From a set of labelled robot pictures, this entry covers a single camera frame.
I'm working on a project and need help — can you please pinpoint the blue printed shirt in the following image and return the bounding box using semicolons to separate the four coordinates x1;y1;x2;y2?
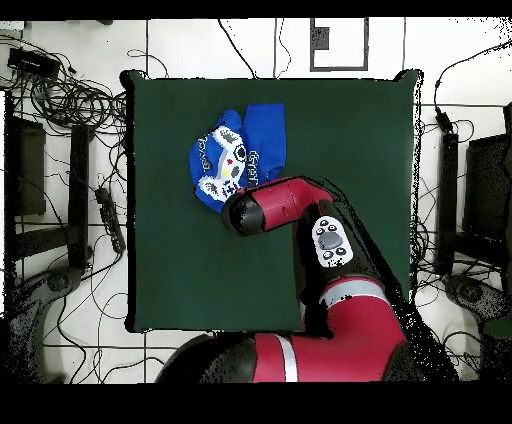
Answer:
187;102;288;214

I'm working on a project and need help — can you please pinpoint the dark green tablecloth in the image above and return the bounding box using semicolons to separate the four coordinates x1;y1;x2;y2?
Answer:
119;67;424;335

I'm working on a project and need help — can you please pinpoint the black power strip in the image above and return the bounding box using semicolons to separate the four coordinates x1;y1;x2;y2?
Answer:
94;186;127;254

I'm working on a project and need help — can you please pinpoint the black stand beam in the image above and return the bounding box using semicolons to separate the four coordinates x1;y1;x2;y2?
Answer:
435;131;460;275
67;125;95;269

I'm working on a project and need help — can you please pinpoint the grey chair base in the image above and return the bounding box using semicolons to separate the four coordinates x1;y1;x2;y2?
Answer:
441;273;509;321
7;265;83;383

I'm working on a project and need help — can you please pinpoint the dark monitor panel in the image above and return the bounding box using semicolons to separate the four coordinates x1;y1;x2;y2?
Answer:
3;91;47;217
463;133;512;241

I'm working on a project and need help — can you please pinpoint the black electronics box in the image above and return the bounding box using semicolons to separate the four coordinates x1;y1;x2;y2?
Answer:
6;46;62;80

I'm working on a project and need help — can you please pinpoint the grey rectangular frame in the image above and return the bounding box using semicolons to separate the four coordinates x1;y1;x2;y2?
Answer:
309;17;370;72

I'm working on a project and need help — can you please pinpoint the black cable with plug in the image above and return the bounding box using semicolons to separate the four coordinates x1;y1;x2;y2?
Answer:
433;38;512;134

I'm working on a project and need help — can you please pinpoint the black cable tangle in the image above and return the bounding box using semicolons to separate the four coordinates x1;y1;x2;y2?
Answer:
0;33;130;139

